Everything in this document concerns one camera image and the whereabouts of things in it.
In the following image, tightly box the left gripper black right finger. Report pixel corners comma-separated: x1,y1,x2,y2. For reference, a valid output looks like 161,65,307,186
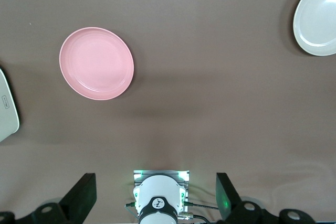
215,173,266,224

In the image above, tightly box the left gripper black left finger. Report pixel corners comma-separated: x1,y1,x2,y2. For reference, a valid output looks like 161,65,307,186
31,173,97,224

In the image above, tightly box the pink plate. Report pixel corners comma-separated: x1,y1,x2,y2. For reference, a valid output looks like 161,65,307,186
58,27,135,101

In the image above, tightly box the cream toaster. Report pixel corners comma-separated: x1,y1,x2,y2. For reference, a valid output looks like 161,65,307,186
0,67,21,144

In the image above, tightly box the beige plate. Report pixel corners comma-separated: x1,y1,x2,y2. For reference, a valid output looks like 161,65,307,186
292,0,336,57

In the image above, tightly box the black arm base cable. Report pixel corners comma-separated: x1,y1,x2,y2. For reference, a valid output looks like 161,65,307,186
177,211,212,224
183,201,219,211

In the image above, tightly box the thin grey base cable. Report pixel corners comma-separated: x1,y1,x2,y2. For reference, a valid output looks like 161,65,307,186
124,201,139,221

